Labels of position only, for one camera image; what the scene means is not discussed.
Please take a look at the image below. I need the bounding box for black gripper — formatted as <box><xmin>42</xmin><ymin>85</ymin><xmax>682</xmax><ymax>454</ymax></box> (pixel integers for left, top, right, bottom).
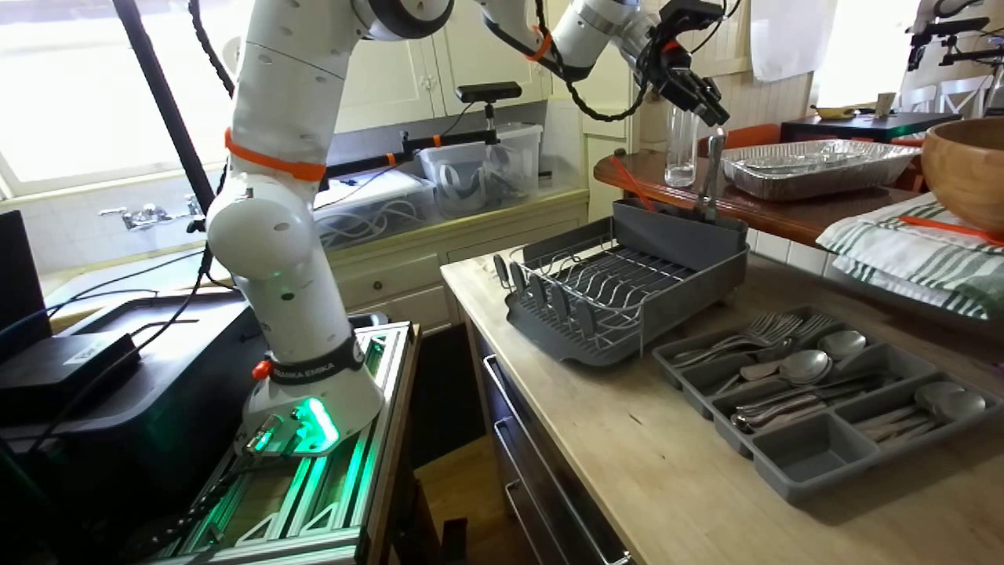
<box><xmin>639</xmin><ymin>0</ymin><xmax>729</xmax><ymax>127</ymax></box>

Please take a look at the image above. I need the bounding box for silver table knife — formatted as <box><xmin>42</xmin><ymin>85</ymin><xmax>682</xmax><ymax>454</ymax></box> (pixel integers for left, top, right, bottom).
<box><xmin>697</xmin><ymin>127</ymin><xmax>726</xmax><ymax>221</ymax></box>

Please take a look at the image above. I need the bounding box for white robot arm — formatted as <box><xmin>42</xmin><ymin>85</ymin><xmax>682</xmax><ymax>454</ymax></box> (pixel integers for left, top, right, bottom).
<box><xmin>207</xmin><ymin>0</ymin><xmax>729</xmax><ymax>458</ymax></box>

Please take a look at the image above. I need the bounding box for grey dish drying rack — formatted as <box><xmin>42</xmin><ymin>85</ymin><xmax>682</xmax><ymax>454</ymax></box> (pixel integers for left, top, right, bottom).
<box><xmin>494</xmin><ymin>202</ymin><xmax>746</xmax><ymax>369</ymax></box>

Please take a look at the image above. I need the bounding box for clear drinking glass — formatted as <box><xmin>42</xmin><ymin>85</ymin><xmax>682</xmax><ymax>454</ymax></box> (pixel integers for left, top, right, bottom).
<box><xmin>665</xmin><ymin>107</ymin><xmax>697</xmax><ymax>189</ymax></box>

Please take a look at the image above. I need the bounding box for large aluminium foil tray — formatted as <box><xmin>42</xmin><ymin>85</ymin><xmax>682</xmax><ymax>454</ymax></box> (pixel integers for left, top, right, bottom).
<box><xmin>721</xmin><ymin>138</ymin><xmax>920</xmax><ymax>202</ymax></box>

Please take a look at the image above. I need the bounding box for clear plastic storage bin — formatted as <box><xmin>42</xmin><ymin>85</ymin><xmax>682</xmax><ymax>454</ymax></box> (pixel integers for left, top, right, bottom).
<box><xmin>420</xmin><ymin>127</ymin><xmax>542</xmax><ymax>216</ymax></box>

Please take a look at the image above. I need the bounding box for wooden bowl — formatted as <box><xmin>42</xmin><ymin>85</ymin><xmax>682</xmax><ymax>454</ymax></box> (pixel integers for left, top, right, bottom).
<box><xmin>924</xmin><ymin>118</ymin><xmax>1004</xmax><ymax>236</ymax></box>

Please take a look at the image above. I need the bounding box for green striped dish towel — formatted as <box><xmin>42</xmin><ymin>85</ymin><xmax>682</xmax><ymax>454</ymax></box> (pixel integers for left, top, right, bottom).
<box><xmin>817</xmin><ymin>196</ymin><xmax>1004</xmax><ymax>323</ymax></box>

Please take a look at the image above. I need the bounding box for grey cutlery tray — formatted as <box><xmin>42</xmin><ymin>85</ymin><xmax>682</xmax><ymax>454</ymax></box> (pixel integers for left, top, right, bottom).
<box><xmin>653</xmin><ymin>309</ymin><xmax>1002</xmax><ymax>502</ymax></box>

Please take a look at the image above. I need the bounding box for orange spatula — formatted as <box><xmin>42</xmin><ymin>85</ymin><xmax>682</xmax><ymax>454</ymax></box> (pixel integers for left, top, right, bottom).
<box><xmin>905</xmin><ymin>216</ymin><xmax>1004</xmax><ymax>248</ymax></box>

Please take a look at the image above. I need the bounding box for black monitor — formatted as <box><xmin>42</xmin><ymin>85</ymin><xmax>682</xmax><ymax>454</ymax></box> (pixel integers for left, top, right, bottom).
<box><xmin>0</xmin><ymin>210</ymin><xmax>50</xmax><ymax>363</ymax></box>

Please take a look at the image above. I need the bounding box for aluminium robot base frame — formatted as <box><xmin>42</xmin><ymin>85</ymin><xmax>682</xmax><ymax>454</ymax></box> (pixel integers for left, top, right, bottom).
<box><xmin>148</xmin><ymin>323</ymin><xmax>419</xmax><ymax>565</ymax></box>

